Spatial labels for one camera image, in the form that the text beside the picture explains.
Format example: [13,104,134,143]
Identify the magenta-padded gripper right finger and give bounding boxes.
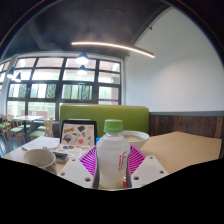
[126,145,169,190]

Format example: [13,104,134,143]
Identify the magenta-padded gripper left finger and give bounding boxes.
[57,145,100,190]

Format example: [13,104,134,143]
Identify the green-capped clear drink bottle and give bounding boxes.
[95,119,132,191]

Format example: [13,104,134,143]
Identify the small white device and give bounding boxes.
[53,151,69,164]

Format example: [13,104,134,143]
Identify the colourful sticker sheet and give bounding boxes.
[53,143,93,159]

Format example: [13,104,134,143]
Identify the white bowl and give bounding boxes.
[121,130,150,150]

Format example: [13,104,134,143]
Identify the sticker-covered black tablet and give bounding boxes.
[59,119,98,147]

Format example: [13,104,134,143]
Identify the white patterned paper cup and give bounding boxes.
[23,148,58,176]

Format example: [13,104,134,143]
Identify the white paper sheet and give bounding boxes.
[21,136,61,152]

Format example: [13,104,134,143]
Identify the group of green-seated wooden chairs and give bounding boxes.
[0,114,55,143]

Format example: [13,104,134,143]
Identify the green booth bench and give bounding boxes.
[59,103,150,138]

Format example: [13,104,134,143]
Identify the wooden dining table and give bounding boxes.
[12,115,44,134]

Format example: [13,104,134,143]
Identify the group of pendant lamps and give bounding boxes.
[6,52,90,83]

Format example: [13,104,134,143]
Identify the curved linear ceiling light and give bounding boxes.
[70,41,156,59]

